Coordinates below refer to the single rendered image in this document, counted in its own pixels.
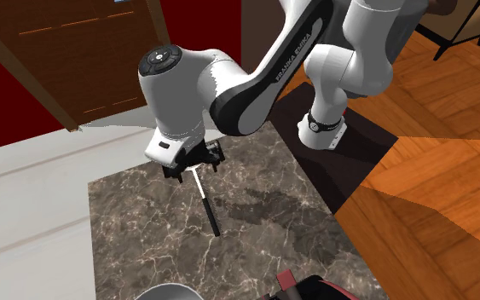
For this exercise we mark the dark robot stand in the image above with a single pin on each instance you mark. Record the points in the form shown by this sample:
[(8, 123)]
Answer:
[(339, 174)]

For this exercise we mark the beige chair with black legs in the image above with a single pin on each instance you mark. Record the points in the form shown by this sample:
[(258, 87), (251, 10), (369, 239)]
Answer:
[(468, 20)]

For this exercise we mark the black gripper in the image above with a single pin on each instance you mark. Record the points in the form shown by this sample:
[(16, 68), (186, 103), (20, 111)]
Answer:
[(200, 154)]

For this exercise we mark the red and black object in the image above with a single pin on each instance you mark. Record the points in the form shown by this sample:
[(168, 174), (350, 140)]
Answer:
[(310, 289)]

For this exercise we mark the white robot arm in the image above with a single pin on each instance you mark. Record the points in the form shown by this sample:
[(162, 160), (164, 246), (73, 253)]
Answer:
[(173, 95)]

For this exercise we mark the grey bowl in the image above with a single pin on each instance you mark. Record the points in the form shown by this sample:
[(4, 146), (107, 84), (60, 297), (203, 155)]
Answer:
[(168, 293)]

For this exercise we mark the brown wooden door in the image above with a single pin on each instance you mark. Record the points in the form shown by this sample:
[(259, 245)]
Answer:
[(73, 58)]

